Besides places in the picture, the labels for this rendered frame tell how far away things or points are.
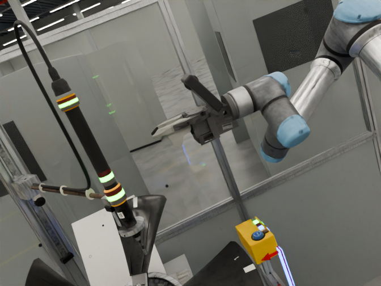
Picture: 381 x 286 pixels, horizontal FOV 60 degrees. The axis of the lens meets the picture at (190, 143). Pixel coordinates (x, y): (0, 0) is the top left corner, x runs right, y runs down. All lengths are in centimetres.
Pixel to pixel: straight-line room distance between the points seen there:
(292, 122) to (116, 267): 82
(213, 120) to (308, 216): 129
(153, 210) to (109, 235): 34
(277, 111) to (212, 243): 113
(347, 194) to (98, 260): 141
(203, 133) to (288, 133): 20
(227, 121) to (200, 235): 103
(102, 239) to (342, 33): 105
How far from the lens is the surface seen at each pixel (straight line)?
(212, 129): 80
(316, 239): 210
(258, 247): 130
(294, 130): 79
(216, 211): 174
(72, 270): 162
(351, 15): 101
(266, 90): 84
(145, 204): 104
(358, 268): 239
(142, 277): 103
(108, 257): 130
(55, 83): 78
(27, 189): 136
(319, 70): 108
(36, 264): 109
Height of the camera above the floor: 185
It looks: 18 degrees down
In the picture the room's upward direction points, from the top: 22 degrees counter-clockwise
